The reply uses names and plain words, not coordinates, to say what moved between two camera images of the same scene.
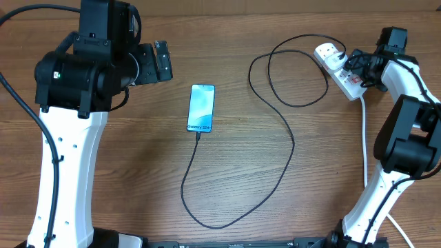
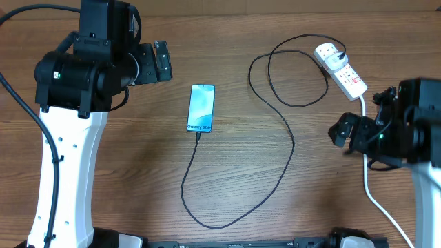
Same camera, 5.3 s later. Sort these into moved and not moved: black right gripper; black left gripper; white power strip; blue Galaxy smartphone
Moved: black right gripper
Not moved: white power strip; blue Galaxy smartphone; black left gripper
